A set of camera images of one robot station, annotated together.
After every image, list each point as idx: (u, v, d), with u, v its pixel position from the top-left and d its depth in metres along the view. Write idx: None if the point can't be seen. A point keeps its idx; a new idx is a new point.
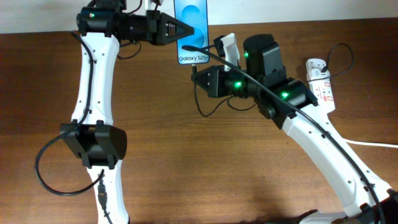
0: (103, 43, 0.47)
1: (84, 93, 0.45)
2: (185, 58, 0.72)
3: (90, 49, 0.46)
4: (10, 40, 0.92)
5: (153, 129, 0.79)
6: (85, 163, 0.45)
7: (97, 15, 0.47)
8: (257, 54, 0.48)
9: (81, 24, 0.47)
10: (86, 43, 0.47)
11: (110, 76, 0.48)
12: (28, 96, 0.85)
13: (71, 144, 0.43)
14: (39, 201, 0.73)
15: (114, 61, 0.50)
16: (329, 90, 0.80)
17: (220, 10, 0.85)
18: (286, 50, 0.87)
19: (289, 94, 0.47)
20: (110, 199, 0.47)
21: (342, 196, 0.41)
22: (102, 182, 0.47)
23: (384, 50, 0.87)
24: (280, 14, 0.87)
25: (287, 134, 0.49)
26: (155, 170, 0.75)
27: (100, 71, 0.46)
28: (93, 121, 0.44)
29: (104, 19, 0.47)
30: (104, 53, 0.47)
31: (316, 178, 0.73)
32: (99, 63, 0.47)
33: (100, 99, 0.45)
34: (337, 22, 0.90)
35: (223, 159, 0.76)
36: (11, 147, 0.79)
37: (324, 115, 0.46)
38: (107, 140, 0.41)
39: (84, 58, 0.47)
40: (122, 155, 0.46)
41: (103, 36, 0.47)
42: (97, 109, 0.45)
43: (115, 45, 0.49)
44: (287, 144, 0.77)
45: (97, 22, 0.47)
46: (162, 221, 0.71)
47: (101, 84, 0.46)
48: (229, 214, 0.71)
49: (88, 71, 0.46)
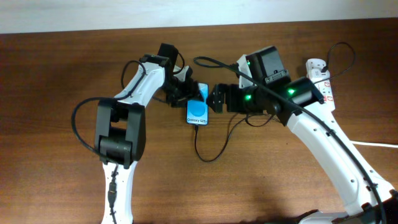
0: (155, 67, 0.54)
1: (130, 86, 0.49)
2: (191, 119, 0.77)
3: (145, 67, 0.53)
4: (10, 40, 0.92)
5: (153, 130, 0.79)
6: (102, 152, 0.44)
7: (153, 57, 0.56)
8: (258, 58, 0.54)
9: (142, 58, 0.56)
10: (145, 63, 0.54)
11: (150, 91, 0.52)
12: (28, 96, 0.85)
13: (101, 117, 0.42)
14: (39, 201, 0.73)
15: (157, 84, 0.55)
16: (329, 91, 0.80)
17: (219, 11, 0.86)
18: (286, 50, 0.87)
19: (295, 91, 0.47)
20: (119, 199, 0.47)
21: (345, 194, 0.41)
22: (114, 180, 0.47)
23: (384, 51, 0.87)
24: (278, 14, 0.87)
25: (293, 130, 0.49)
26: (155, 170, 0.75)
27: (148, 80, 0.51)
28: (130, 101, 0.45)
29: (157, 60, 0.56)
30: (155, 72, 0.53)
31: (316, 179, 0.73)
32: (148, 76, 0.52)
33: (142, 93, 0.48)
34: (337, 22, 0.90)
35: (223, 159, 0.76)
36: (12, 146, 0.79)
37: (329, 112, 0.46)
38: (137, 121, 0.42)
39: (138, 70, 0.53)
40: (138, 157, 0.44)
41: (157, 65, 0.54)
42: (137, 98, 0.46)
43: (161, 78, 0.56)
44: (287, 144, 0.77)
45: (155, 60, 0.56)
46: (162, 221, 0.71)
47: (146, 87, 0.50)
48: (229, 214, 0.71)
49: (138, 78, 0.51)
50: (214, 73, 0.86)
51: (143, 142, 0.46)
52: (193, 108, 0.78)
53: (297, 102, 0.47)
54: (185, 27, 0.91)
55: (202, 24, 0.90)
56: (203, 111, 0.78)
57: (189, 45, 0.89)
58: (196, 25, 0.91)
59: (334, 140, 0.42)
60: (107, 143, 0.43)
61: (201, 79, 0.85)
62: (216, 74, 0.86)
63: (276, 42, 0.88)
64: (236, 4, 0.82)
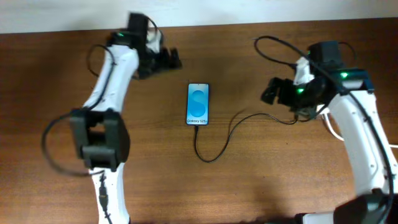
0: (125, 52, 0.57)
1: (101, 86, 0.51)
2: (191, 120, 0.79)
3: (114, 56, 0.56)
4: (10, 40, 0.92)
5: (153, 130, 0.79)
6: (86, 161, 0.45)
7: (124, 40, 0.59)
8: (318, 47, 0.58)
9: (109, 45, 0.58)
10: (111, 51, 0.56)
11: (125, 79, 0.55)
12: (28, 96, 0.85)
13: (78, 131, 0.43)
14: (39, 201, 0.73)
15: (130, 68, 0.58)
16: None
17: (220, 10, 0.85)
18: (286, 49, 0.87)
19: (347, 75, 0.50)
20: (111, 200, 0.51)
21: (360, 177, 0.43)
22: (104, 184, 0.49)
23: (384, 51, 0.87)
24: (279, 14, 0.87)
25: (331, 111, 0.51)
26: (155, 170, 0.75)
27: (119, 71, 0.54)
28: (104, 107, 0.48)
29: (128, 42, 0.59)
30: (124, 58, 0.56)
31: (316, 178, 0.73)
32: (119, 66, 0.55)
33: (114, 91, 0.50)
34: (338, 22, 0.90)
35: (224, 158, 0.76)
36: (12, 146, 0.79)
37: (374, 104, 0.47)
38: (115, 127, 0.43)
39: (107, 61, 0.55)
40: (124, 155, 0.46)
41: (126, 48, 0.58)
42: (110, 100, 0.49)
43: (135, 60, 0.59)
44: (287, 144, 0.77)
45: (125, 42, 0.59)
46: (162, 221, 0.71)
47: (118, 79, 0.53)
48: (229, 214, 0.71)
49: (109, 70, 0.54)
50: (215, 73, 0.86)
51: (127, 140, 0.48)
52: (193, 109, 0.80)
53: (346, 86, 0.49)
54: (185, 27, 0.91)
55: (202, 23, 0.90)
56: (203, 112, 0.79)
57: (189, 44, 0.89)
58: (196, 25, 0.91)
59: (369, 127, 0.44)
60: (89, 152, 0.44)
61: (201, 79, 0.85)
62: (216, 74, 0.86)
63: (276, 42, 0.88)
64: (236, 4, 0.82)
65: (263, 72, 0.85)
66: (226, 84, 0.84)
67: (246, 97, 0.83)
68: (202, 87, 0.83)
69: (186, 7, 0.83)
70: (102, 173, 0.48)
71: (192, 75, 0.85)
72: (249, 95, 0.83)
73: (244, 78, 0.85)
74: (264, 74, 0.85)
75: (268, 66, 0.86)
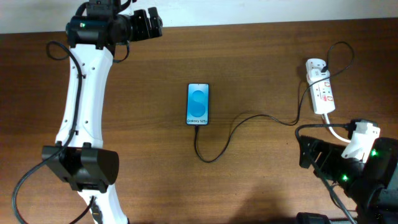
0: (93, 55, 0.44)
1: (71, 111, 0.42)
2: (192, 120, 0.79)
3: (79, 62, 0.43)
4: (9, 40, 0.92)
5: (152, 130, 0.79)
6: (74, 185, 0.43)
7: (87, 25, 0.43)
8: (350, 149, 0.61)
9: (69, 35, 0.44)
10: (75, 55, 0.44)
11: (101, 92, 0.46)
12: (29, 96, 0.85)
13: (56, 168, 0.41)
14: (39, 201, 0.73)
15: (104, 71, 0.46)
16: (329, 91, 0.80)
17: (220, 11, 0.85)
18: (286, 49, 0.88)
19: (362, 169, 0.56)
20: (104, 214, 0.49)
21: None
22: (94, 203, 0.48)
23: (384, 51, 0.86)
24: (279, 14, 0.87)
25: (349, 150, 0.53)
26: (155, 170, 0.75)
27: (89, 88, 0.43)
28: (79, 143, 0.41)
29: (94, 31, 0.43)
30: (93, 66, 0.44)
31: (316, 178, 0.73)
32: (88, 79, 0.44)
33: (87, 119, 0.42)
34: (339, 22, 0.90)
35: (223, 159, 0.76)
36: (12, 147, 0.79)
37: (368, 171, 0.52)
38: (95, 165, 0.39)
39: (73, 72, 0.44)
40: (112, 180, 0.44)
41: (94, 48, 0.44)
42: (84, 130, 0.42)
43: (109, 58, 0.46)
44: (287, 144, 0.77)
45: (87, 33, 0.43)
46: (162, 221, 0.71)
47: (89, 94, 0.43)
48: (229, 214, 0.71)
49: (76, 86, 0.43)
50: (216, 73, 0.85)
51: (114, 160, 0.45)
52: (193, 110, 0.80)
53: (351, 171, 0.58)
54: (185, 27, 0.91)
55: (203, 24, 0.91)
56: (203, 112, 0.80)
57: (189, 44, 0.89)
58: (196, 25, 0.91)
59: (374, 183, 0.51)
60: (74, 178, 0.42)
61: (201, 79, 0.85)
62: (217, 74, 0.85)
63: (277, 42, 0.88)
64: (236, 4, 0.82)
65: (263, 73, 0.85)
66: (226, 84, 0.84)
67: (245, 97, 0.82)
68: (202, 88, 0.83)
69: (185, 7, 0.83)
70: (91, 196, 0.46)
71: (192, 75, 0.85)
72: (249, 95, 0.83)
73: (244, 78, 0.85)
74: (263, 74, 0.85)
75: (268, 66, 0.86)
